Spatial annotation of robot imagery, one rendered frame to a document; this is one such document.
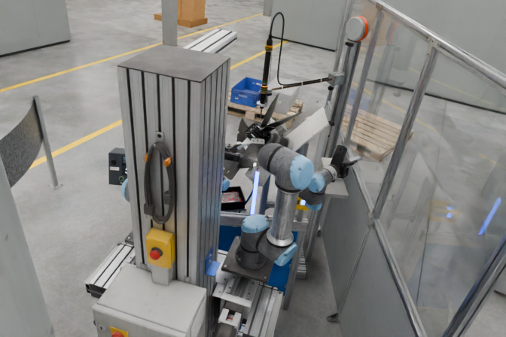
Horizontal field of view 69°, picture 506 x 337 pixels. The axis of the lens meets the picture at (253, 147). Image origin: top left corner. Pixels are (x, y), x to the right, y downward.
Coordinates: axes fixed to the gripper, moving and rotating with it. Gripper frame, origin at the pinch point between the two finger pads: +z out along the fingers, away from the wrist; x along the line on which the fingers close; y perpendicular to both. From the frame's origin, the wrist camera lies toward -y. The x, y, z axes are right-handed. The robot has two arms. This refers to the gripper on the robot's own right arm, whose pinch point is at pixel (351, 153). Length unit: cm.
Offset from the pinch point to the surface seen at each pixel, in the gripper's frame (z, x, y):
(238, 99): 216, -283, 86
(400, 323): -24, 45, 64
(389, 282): -8, 33, 59
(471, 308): -44, 69, 18
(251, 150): -1, -67, 19
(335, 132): 77, -50, 28
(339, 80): 68, -47, -15
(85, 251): -73, -185, 122
